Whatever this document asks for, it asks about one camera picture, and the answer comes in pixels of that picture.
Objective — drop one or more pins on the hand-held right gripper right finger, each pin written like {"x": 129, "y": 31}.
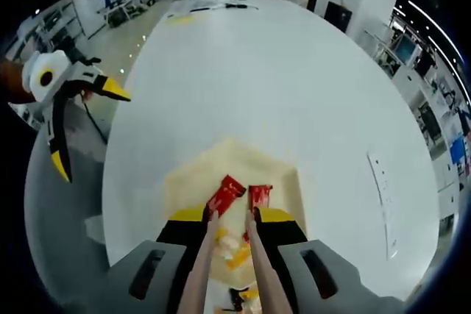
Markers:
{"x": 294, "y": 248}

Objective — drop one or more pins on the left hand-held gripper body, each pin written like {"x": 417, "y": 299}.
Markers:
{"x": 44, "y": 71}

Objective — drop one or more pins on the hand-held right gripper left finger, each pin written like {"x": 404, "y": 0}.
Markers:
{"x": 169, "y": 255}

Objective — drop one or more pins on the red food packet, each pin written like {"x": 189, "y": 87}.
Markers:
{"x": 226, "y": 196}
{"x": 259, "y": 196}

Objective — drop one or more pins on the beige hexagonal container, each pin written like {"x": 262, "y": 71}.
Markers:
{"x": 257, "y": 167}

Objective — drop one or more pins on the person's left hand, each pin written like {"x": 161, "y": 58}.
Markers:
{"x": 85, "y": 96}

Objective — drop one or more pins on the white power strip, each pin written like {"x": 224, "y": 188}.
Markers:
{"x": 384, "y": 200}

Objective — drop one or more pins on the flat black object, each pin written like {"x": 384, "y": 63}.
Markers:
{"x": 241, "y": 6}

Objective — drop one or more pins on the black office chair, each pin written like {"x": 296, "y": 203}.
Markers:
{"x": 425, "y": 65}

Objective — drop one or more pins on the desktop computer monitor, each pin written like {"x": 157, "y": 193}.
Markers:
{"x": 406, "y": 48}

